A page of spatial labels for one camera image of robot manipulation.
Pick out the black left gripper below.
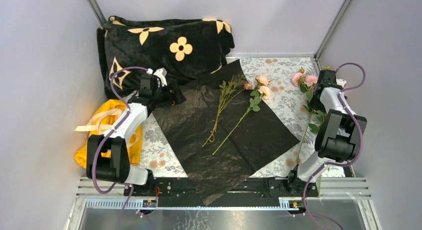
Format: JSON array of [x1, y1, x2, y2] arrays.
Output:
[[152, 80, 186, 109]]

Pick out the pink fake flower bunch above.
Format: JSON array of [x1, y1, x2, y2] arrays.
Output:
[[292, 67, 326, 165]]

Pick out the pink fake rose stem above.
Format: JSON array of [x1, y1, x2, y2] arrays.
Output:
[[212, 75, 272, 156]]

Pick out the green leafy fake sprig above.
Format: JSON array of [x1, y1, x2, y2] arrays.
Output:
[[202, 74, 246, 147]]

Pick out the black wrapping paper sheet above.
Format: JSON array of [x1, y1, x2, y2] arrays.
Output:
[[153, 60, 299, 187]]

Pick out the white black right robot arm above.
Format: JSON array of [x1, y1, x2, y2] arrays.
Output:
[[285, 70, 367, 196]]

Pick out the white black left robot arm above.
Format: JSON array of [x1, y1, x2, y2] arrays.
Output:
[[86, 68, 186, 196]]

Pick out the black blanket with beige flowers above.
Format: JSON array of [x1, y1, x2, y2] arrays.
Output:
[[96, 16, 235, 99]]

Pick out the floral patterned table cloth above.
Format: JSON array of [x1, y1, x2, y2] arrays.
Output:
[[139, 57, 316, 178]]

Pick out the yellow cloth bag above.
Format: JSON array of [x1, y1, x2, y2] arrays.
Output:
[[74, 99, 143, 170]]

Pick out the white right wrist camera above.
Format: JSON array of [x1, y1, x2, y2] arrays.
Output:
[[336, 79, 347, 89]]

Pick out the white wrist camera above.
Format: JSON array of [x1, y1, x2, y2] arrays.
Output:
[[336, 79, 347, 89], [146, 68, 168, 87]]

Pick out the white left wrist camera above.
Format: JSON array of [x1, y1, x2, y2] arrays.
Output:
[[146, 68, 168, 87]]

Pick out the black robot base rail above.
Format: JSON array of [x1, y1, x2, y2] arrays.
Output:
[[123, 177, 318, 207]]

